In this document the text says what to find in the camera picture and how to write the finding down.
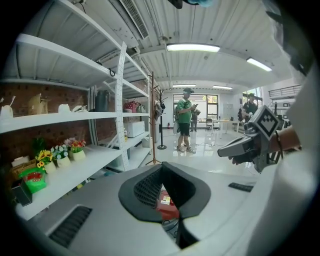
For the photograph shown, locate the metal railing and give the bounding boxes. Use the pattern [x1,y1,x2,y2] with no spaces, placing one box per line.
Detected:
[268,84,303,99]

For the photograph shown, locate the black head-worn camera rig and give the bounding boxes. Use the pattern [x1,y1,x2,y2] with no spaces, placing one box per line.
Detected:
[264,0,316,77]

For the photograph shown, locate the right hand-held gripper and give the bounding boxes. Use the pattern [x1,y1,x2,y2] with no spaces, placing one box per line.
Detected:
[216,104,283,174]

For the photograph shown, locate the black flask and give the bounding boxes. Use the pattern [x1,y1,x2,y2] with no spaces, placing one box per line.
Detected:
[94,90,111,113]

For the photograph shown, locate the black box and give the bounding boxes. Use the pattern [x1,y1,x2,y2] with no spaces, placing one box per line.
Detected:
[10,178,34,207]

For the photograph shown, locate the sunflower pot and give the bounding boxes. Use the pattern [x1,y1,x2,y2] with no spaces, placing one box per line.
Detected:
[35,149,57,175]

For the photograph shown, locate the white table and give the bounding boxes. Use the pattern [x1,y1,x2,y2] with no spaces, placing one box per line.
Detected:
[211,119,240,134]

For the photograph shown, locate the wooden coat rack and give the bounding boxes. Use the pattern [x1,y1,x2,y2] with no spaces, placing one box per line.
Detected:
[145,70,164,166]

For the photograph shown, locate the white metal shelving unit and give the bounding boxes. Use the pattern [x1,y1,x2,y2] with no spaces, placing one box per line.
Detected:
[0,0,161,221]

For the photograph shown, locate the large black-framed window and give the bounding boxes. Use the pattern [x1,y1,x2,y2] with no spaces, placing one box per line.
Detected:
[172,94,219,121]

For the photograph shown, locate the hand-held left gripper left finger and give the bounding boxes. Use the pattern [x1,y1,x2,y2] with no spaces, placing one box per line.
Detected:
[118,163,164,224]

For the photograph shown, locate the grey hanging bag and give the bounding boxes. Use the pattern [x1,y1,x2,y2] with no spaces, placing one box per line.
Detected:
[153,102,164,122]

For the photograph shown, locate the person's right hand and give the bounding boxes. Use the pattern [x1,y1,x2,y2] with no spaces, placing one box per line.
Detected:
[228,151,255,166]

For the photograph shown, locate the white air conditioner vent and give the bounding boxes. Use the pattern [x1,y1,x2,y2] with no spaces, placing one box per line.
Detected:
[118,0,150,40]

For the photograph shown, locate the red handbag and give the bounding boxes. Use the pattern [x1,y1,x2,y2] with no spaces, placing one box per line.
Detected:
[122,99,137,114]

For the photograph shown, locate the red vacuum cleaner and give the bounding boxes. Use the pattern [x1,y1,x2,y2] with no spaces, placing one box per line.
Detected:
[155,189,181,221]

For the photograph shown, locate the green and red packet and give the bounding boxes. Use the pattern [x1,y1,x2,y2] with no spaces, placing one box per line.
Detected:
[18,167,48,194]

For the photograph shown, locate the person's white shirt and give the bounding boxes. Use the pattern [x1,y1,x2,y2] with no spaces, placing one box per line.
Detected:
[246,62,320,256]

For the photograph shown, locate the brown cardboard box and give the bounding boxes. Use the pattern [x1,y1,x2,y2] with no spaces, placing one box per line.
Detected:
[27,93,50,116]

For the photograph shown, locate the black wrist band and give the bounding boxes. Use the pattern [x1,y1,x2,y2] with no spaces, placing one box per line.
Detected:
[274,129,285,161]

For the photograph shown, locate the person's right forearm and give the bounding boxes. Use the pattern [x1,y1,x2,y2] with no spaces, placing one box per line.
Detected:
[269,125,303,154]

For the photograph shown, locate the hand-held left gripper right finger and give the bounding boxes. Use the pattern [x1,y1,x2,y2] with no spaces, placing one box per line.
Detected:
[161,161,212,250]

